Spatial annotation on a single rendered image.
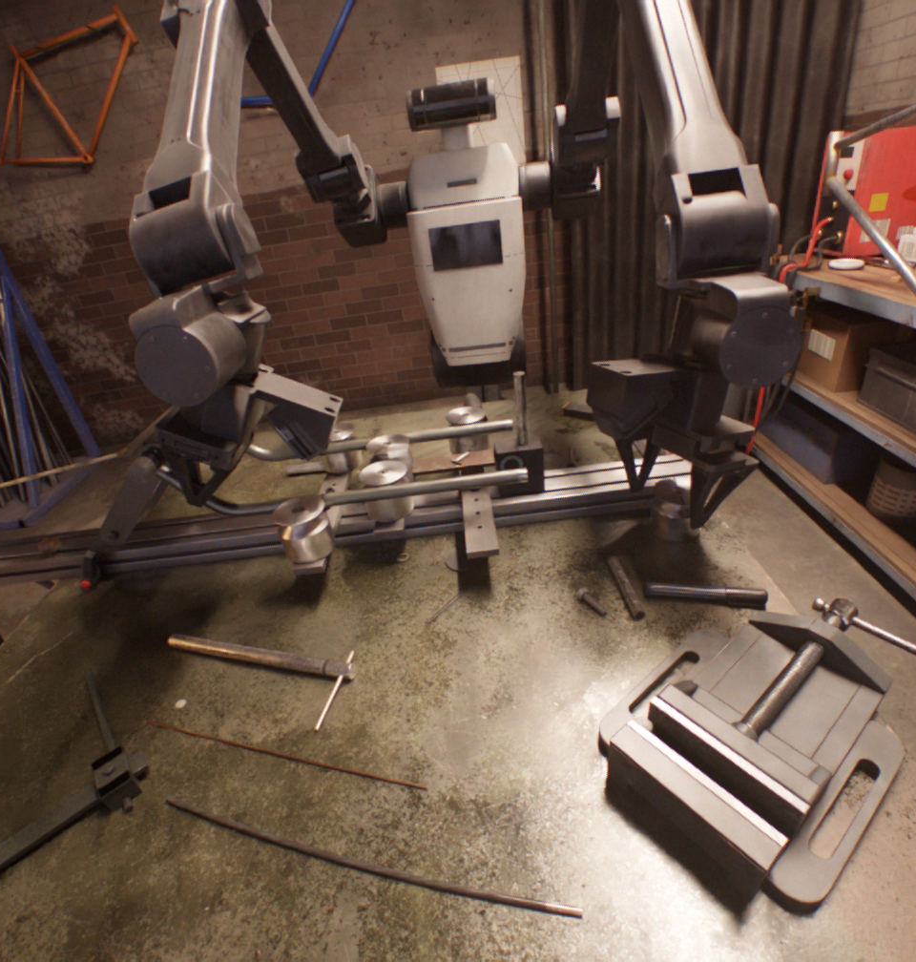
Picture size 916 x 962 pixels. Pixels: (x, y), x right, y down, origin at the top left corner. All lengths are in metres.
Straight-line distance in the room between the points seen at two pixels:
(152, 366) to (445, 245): 0.79
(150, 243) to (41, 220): 3.41
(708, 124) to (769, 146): 2.71
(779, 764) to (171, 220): 0.53
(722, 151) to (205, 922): 0.63
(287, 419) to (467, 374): 0.75
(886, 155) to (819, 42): 1.04
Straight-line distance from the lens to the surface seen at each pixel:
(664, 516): 0.55
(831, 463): 2.23
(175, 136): 0.54
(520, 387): 0.53
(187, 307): 0.40
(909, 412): 1.93
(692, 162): 0.49
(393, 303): 3.24
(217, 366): 0.39
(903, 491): 2.08
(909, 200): 2.52
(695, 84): 0.55
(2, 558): 0.83
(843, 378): 2.12
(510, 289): 1.12
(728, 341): 0.40
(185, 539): 0.66
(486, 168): 1.18
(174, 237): 0.45
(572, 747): 0.40
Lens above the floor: 1.22
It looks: 31 degrees down
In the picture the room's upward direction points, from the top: 9 degrees counter-clockwise
